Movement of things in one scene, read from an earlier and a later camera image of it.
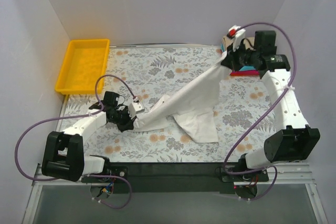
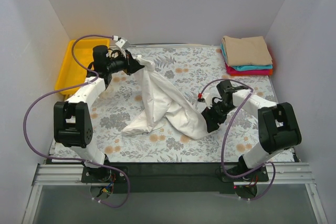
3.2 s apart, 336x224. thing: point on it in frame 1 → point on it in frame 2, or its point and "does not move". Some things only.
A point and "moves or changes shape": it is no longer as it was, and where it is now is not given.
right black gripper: x=233 y=59 → x=214 y=109
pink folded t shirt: x=242 y=73 does not move
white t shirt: x=192 y=107 moves or changes shape
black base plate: x=170 y=178 does not move
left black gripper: x=126 y=122 → x=128 y=62
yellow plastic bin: x=85 y=60 does not move
